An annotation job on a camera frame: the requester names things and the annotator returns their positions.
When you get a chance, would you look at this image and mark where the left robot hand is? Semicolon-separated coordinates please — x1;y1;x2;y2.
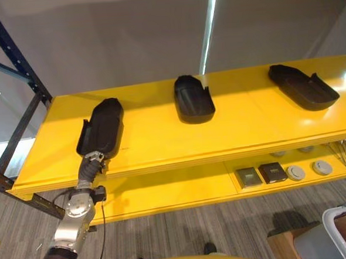
76;150;110;185

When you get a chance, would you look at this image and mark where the black sole-shaped part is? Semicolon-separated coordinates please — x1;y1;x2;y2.
73;97;127;163
267;60;342;115
172;73;217;127

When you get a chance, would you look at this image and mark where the yellow shelf board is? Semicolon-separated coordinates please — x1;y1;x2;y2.
0;54;346;202
86;141;346;227

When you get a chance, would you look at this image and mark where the grey square box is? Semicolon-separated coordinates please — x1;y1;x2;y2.
234;166;264;189

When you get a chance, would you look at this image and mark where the dark brown square box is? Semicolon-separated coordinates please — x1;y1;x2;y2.
257;162;286;185

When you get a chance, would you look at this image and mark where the clear plastic box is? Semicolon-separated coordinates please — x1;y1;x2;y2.
291;200;346;259

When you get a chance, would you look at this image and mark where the dark rack cross beam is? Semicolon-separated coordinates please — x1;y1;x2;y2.
0;161;66;223

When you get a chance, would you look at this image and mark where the dark blue rack brace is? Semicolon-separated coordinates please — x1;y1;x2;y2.
0;93;49;176

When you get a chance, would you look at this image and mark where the dark blue rack upright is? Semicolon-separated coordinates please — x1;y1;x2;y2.
0;0;54;113

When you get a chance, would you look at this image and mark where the white round disc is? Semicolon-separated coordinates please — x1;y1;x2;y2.
284;164;307;182
311;159;334;178

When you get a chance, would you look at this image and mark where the bundle of metal rods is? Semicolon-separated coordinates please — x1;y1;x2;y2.
325;138;346;174

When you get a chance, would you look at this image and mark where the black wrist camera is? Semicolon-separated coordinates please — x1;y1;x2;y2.
90;185;108;203

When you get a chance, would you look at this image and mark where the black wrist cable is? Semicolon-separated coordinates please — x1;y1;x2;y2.
89;197;108;259

